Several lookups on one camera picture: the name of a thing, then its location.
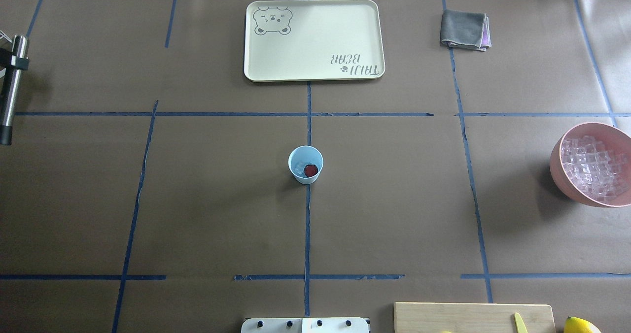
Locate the steel muddler with black tip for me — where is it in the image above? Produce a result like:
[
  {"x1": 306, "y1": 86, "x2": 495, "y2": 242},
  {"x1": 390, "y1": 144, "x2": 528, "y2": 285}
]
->
[{"x1": 0, "y1": 35, "x2": 29, "y2": 146}]

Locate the red strawberry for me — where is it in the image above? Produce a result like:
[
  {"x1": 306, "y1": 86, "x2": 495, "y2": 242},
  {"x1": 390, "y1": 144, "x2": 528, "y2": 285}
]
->
[{"x1": 304, "y1": 164, "x2": 318, "y2": 178}]

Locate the light blue paper cup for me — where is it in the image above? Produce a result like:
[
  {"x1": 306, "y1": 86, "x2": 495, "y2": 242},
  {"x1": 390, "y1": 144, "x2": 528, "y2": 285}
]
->
[{"x1": 288, "y1": 146, "x2": 324, "y2": 185}]

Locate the pink bowl of ice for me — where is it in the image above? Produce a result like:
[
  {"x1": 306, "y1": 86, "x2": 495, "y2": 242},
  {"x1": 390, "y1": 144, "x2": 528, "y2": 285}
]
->
[{"x1": 549, "y1": 122, "x2": 631, "y2": 207}]

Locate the cream bear serving tray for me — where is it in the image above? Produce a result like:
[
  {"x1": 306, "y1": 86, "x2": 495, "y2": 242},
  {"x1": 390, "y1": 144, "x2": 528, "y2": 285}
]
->
[{"x1": 244, "y1": 0, "x2": 386, "y2": 82}]

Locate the grey folded cloth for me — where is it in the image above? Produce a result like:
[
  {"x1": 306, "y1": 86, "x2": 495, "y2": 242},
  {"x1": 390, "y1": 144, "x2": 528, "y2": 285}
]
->
[{"x1": 439, "y1": 9, "x2": 492, "y2": 52}]

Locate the wooden cutting board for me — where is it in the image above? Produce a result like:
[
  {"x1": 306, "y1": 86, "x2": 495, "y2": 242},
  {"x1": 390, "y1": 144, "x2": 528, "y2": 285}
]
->
[{"x1": 393, "y1": 302, "x2": 557, "y2": 333}]

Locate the yellow plastic knife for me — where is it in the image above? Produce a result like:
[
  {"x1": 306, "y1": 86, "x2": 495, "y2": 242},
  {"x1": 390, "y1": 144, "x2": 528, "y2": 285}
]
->
[{"x1": 514, "y1": 312, "x2": 528, "y2": 333}]

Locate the yellow lemon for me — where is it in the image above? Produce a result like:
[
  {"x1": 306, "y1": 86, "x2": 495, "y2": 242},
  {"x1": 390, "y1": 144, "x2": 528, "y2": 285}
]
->
[{"x1": 563, "y1": 316, "x2": 601, "y2": 333}]

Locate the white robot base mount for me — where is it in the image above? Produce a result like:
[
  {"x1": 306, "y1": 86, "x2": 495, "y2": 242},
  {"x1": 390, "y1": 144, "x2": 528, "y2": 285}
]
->
[{"x1": 241, "y1": 317, "x2": 371, "y2": 333}]

